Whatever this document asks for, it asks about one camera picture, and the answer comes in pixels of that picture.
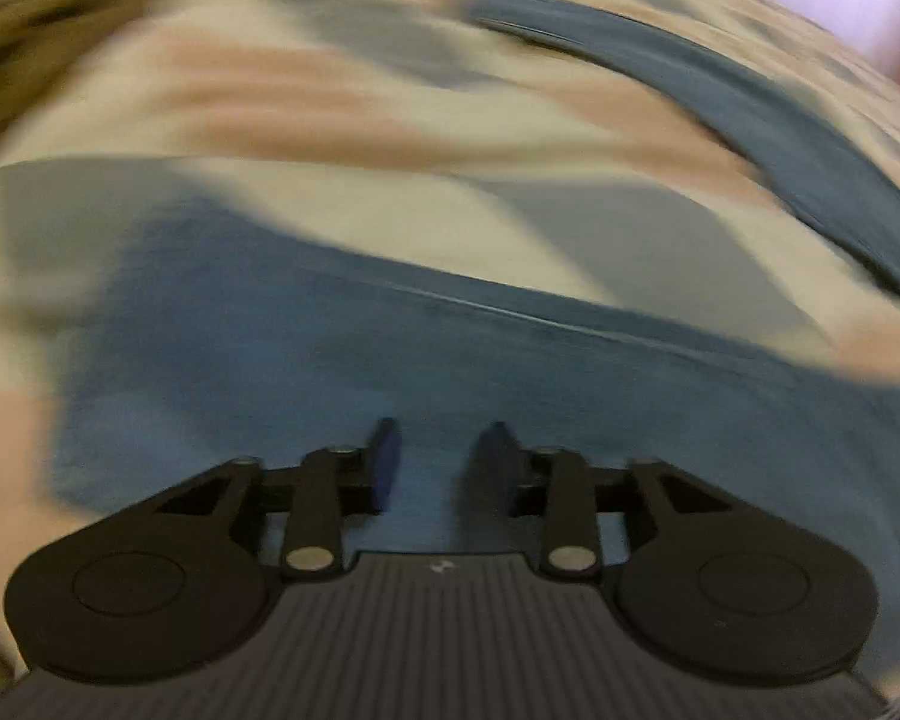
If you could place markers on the checkered patchwork quilt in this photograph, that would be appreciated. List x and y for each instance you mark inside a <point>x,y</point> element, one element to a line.
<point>285,90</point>

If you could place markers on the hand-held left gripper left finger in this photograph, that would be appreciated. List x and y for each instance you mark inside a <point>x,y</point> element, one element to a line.
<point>385,465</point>

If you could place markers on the blue towel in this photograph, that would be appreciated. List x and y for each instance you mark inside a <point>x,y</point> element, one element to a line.
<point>390,390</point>

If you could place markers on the brown crumpled cloth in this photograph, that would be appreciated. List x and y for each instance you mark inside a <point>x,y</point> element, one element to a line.
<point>30,22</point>

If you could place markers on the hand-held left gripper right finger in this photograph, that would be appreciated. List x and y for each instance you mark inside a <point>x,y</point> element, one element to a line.
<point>499,469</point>

